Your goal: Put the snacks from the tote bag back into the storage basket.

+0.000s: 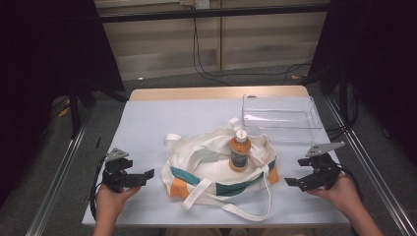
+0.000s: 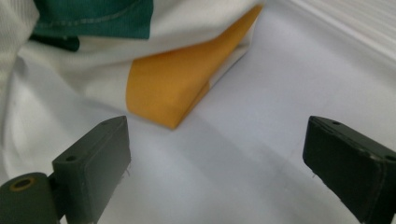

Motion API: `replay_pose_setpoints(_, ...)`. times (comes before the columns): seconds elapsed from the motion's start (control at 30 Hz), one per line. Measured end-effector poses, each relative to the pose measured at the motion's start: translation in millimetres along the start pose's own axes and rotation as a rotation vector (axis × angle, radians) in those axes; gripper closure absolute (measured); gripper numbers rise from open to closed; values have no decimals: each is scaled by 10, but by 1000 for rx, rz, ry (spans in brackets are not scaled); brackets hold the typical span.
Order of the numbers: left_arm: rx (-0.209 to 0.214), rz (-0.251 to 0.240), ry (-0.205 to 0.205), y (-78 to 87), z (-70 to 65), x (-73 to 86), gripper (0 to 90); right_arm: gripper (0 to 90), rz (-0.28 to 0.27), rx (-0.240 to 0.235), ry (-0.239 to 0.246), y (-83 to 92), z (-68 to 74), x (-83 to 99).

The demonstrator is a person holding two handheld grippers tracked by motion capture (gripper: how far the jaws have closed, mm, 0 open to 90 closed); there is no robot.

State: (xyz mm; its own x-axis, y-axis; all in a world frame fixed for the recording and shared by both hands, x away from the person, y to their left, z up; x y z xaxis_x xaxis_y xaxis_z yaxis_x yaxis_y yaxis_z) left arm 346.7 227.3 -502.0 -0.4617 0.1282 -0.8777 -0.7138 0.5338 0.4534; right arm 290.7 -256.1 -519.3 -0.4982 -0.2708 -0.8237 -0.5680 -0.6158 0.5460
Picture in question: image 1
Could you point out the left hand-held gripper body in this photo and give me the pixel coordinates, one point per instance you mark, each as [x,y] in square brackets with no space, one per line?
[113,177]

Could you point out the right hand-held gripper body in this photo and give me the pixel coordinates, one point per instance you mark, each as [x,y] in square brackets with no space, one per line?
[323,167]

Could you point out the clear plastic container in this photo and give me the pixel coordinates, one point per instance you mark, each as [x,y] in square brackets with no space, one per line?
[282,118]

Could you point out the white canvas tote bag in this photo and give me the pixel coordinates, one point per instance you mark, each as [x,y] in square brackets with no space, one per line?
[203,164]

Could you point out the orange drink bottle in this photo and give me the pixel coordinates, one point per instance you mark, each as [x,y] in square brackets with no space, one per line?
[239,154]

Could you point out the person's left hand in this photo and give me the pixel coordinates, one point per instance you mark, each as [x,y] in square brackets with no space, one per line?
[109,201]

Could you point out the person's right hand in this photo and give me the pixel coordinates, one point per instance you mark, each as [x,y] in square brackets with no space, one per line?
[341,193]

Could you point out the black metal stand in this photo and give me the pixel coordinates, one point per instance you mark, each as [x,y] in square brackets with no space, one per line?
[74,111]

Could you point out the dark curtain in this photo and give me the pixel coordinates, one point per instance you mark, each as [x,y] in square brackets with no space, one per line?
[377,65]
[42,65]

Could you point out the black horizontal bar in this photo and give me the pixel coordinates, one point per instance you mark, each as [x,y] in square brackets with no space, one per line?
[213,13]

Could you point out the metal rail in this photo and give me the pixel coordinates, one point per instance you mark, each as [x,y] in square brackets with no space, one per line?
[377,173]
[55,187]

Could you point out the white wall socket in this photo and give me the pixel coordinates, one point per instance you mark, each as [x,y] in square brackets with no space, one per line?
[202,4]

